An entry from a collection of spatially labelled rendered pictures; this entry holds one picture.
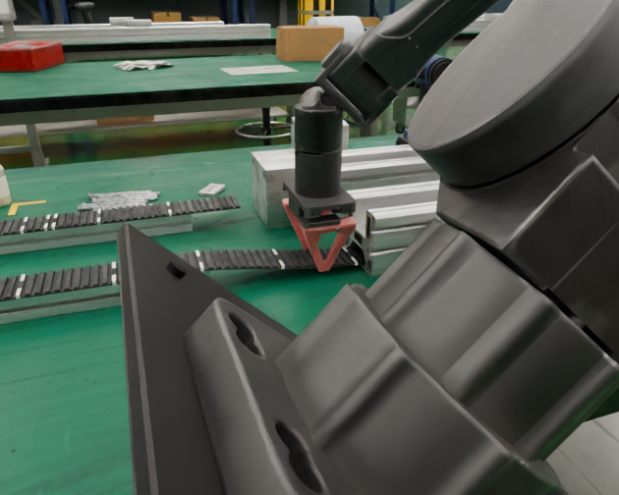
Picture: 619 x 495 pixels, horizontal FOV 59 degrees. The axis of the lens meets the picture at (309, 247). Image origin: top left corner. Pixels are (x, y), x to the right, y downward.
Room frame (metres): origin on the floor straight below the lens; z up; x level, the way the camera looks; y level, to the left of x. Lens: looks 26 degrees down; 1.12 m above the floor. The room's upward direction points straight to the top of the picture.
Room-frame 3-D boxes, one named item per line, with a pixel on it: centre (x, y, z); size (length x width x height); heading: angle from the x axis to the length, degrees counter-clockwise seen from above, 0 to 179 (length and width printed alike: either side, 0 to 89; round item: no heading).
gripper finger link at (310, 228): (0.62, -0.01, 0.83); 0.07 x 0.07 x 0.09; 18
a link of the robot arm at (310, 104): (0.64, -0.01, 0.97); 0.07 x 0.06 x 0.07; 179
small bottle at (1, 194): (0.87, 0.53, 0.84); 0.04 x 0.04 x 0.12
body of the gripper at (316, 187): (0.64, -0.01, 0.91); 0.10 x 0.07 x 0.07; 18
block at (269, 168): (0.81, 0.03, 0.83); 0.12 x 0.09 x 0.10; 18
